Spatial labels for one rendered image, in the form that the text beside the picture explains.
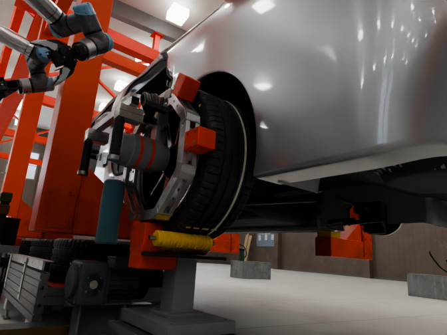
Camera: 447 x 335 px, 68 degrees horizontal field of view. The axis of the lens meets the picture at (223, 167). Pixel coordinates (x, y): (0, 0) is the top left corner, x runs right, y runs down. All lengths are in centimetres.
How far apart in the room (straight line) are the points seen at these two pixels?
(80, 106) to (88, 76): 18
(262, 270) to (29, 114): 633
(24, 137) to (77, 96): 195
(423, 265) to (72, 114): 1356
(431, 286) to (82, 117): 625
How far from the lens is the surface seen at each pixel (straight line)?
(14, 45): 188
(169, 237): 127
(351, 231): 335
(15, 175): 367
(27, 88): 195
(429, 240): 1430
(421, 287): 704
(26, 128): 378
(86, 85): 190
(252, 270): 830
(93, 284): 155
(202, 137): 113
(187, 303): 145
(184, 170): 117
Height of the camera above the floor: 46
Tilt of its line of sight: 15 degrees up
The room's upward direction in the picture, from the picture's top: 4 degrees clockwise
